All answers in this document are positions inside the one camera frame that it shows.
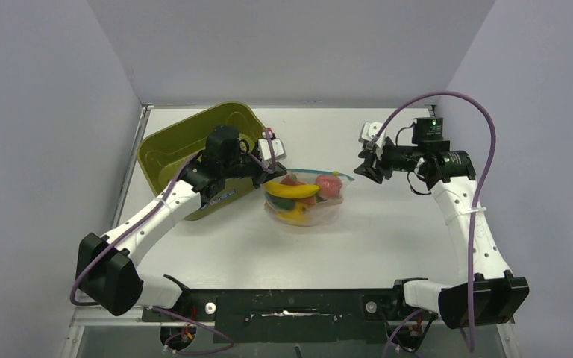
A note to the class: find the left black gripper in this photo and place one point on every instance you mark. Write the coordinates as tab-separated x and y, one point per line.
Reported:
264	175

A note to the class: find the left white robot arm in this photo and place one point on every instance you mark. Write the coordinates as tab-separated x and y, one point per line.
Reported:
107	265

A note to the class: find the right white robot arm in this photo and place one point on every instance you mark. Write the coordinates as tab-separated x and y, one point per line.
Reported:
488	292

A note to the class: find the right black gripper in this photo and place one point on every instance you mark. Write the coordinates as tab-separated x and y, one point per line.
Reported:
373	166

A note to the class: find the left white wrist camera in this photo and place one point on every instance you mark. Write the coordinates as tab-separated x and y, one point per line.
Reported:
271	149

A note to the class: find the dark green toy avocado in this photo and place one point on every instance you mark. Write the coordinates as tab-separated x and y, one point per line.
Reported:
279	203

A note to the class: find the yellow toy banana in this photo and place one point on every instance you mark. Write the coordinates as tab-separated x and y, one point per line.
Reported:
291	192

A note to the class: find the pink toy peach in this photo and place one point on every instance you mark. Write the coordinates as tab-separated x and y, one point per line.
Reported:
329	186

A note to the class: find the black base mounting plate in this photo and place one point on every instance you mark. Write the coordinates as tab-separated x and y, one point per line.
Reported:
296	315

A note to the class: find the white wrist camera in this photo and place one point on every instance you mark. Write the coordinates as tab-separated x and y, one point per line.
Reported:
373	135
271	149

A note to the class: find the olive green plastic bin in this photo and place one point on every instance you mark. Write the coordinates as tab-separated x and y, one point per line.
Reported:
178	143

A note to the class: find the clear zip top bag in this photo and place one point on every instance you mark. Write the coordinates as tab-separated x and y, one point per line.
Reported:
318	214

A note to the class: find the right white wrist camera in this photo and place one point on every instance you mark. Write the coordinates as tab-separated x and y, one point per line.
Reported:
373	135

